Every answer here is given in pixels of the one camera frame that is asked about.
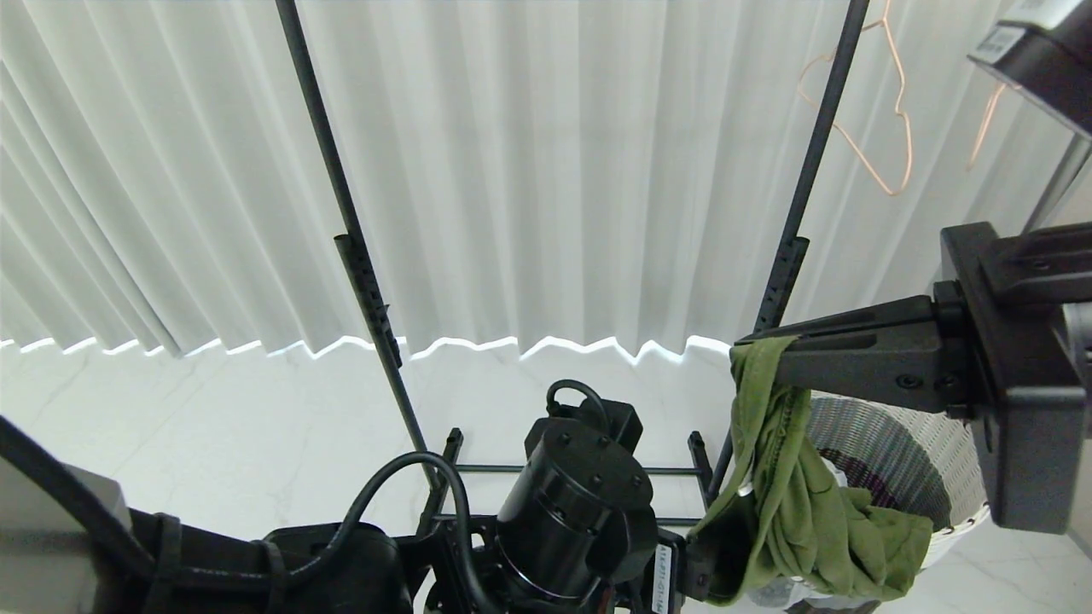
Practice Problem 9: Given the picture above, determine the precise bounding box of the green t-shirt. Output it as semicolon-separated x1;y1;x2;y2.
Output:
687;335;935;608

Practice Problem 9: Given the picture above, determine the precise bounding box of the black clothes rack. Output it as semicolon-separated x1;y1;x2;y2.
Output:
275;0;871;538

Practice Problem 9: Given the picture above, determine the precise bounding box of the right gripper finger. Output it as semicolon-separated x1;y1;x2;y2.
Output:
735;296;943;352
775;345;975;415

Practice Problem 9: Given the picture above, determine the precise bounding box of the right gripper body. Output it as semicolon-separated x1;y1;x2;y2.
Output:
934;220;1092;536

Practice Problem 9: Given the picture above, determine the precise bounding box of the pink clothes hanger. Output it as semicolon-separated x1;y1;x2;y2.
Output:
798;0;914;197
967;81;1012;170

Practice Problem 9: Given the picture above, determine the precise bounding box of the white laundry basket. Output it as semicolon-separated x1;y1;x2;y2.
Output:
751;394;992;614

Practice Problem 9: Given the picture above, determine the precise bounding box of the white curtain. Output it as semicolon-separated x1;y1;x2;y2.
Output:
0;0;1092;359

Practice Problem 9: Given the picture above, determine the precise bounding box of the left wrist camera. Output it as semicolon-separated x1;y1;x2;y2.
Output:
523;379;645;457

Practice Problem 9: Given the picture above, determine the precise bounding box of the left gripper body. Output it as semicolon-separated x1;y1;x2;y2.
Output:
653;529;713;614

